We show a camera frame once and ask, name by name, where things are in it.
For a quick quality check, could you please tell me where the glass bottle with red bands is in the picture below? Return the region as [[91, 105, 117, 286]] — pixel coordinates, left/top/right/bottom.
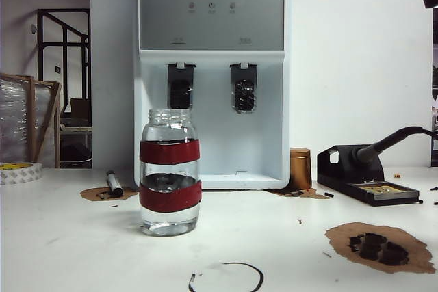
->
[[138, 107, 203, 237]]

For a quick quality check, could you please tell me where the dark grey dispenser tap lever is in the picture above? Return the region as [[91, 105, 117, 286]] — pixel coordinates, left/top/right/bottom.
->
[[166, 62, 198, 111], [229, 62, 258, 115]]

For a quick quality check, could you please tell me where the white AUX water dispenser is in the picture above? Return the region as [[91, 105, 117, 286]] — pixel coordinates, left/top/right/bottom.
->
[[133, 0, 292, 191]]

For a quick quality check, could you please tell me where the black and white marker pen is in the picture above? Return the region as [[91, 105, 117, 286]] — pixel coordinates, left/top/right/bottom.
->
[[105, 169, 124, 198]]

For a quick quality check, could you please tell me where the black soldering iron stand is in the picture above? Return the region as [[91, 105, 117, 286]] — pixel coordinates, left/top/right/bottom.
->
[[317, 144, 421, 207]]

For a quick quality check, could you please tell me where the brown cardboard box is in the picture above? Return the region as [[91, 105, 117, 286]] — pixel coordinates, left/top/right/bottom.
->
[[70, 97, 92, 115]]

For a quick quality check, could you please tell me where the wooden shelf unit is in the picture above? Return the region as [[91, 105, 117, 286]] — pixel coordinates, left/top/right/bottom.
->
[[60, 114, 93, 169]]

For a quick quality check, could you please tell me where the white partition panel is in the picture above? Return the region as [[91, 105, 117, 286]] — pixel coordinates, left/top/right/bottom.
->
[[284, 0, 434, 169]]

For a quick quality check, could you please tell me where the grey soldering iron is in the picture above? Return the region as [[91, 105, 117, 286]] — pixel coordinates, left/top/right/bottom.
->
[[357, 126, 425, 167]]

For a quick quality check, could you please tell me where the wooden crate with plastic wrap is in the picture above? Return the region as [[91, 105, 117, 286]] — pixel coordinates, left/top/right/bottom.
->
[[0, 72, 63, 169]]

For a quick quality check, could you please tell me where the white tape roll yellow core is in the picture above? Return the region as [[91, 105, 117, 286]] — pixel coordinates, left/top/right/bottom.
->
[[0, 161, 44, 185]]

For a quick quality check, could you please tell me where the black metal stair frame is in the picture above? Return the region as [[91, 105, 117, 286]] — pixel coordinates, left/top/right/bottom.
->
[[36, 8, 92, 101]]

